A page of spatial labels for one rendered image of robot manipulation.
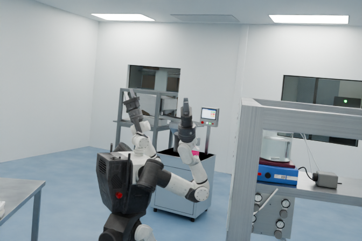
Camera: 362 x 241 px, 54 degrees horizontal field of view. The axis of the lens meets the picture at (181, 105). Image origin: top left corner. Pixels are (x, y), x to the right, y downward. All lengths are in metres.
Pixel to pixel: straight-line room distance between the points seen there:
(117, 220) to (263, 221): 0.79
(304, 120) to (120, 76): 7.18
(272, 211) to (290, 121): 0.80
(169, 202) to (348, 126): 3.69
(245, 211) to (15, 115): 6.18
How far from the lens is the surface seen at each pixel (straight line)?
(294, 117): 0.95
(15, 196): 2.57
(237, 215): 0.99
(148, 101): 5.38
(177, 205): 4.47
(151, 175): 1.79
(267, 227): 1.71
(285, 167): 1.70
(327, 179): 1.77
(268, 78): 6.73
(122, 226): 1.99
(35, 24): 7.13
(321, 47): 6.68
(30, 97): 7.11
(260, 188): 1.65
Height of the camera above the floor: 1.64
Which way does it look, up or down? 3 degrees down
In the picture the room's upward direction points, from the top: 5 degrees clockwise
